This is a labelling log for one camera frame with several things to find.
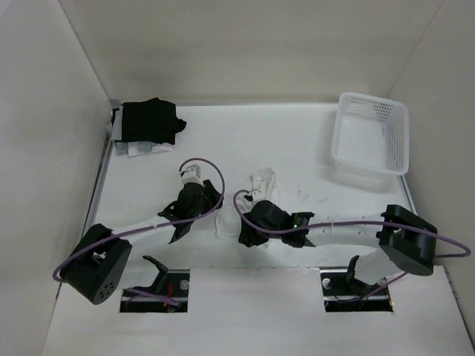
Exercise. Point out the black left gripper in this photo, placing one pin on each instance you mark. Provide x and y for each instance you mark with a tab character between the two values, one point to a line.
211	196

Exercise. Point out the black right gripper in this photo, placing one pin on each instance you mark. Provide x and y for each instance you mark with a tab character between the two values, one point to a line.
249	236

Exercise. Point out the white tank top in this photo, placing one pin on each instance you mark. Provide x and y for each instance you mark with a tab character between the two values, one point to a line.
227	221

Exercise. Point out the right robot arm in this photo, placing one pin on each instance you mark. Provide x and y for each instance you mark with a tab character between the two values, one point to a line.
398	239

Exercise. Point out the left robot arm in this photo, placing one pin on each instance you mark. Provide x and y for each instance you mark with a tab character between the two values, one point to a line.
95	267

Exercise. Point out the folded black tank top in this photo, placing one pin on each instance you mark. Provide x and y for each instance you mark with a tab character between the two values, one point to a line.
154	120

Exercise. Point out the white plastic basket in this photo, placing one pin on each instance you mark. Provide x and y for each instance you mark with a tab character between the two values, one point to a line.
371	135

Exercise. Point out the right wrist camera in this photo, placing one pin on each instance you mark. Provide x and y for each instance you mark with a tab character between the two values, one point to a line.
256	195

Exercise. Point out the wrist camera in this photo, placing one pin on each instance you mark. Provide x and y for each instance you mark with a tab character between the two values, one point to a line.
256	195
191	174

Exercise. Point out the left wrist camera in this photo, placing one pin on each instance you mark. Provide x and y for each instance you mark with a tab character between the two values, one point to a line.
191	174

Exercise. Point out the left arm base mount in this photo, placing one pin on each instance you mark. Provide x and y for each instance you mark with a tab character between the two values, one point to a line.
159	290

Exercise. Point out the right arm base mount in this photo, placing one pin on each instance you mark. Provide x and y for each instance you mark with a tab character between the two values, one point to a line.
342	292

